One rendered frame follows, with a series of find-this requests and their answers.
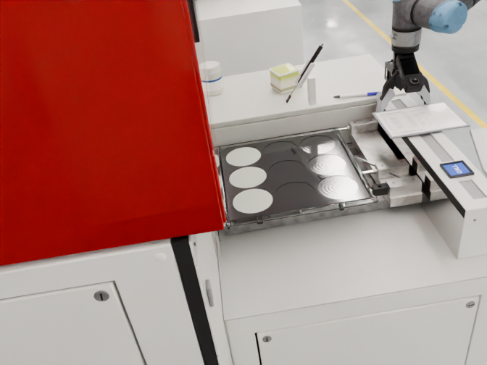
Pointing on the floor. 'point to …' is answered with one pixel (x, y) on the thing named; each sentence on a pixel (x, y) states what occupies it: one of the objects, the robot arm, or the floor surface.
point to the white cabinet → (372, 330)
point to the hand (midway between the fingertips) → (403, 114)
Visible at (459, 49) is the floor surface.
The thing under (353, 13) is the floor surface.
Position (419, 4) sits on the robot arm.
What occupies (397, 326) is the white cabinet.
